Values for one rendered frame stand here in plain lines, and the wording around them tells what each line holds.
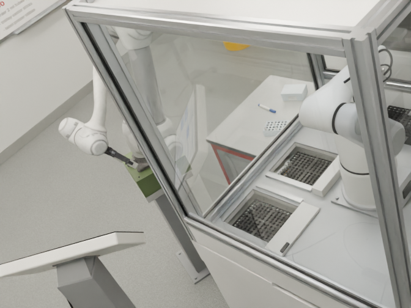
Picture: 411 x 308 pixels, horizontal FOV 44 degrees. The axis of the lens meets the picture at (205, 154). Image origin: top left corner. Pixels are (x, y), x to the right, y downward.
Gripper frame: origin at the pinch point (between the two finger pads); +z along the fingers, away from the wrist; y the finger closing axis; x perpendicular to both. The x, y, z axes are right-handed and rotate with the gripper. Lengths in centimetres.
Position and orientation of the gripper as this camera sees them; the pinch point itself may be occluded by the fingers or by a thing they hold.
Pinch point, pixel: (128, 162)
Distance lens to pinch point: 262.9
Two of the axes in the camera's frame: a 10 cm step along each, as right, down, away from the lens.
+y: -6.3, -2.2, 7.5
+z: 6.2, 4.3, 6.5
